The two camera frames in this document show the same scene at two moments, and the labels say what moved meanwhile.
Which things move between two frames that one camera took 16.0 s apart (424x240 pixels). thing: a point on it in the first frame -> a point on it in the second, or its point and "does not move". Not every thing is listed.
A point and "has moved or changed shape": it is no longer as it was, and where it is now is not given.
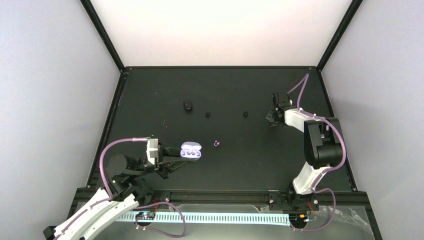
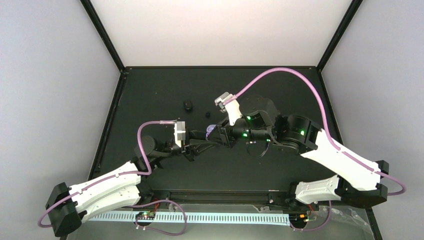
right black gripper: x=268 y=116 -> x=226 y=137
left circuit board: x=146 y=215 does not move
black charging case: x=188 y=106 does not move
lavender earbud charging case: x=190 y=150 has moved or changed shape
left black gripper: x=162 y=168 -> x=191 y=146
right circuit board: x=298 y=219 does not move
